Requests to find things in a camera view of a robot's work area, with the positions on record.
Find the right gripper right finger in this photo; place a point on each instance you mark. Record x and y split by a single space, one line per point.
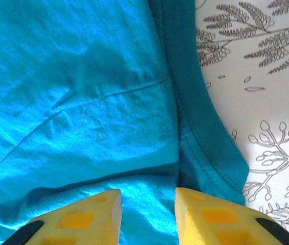
218 222

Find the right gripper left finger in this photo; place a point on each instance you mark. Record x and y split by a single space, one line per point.
83 222

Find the blue t-shirt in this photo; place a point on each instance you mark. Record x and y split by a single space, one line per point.
70 102

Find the floral table cover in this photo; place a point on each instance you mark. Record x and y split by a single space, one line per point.
274 102

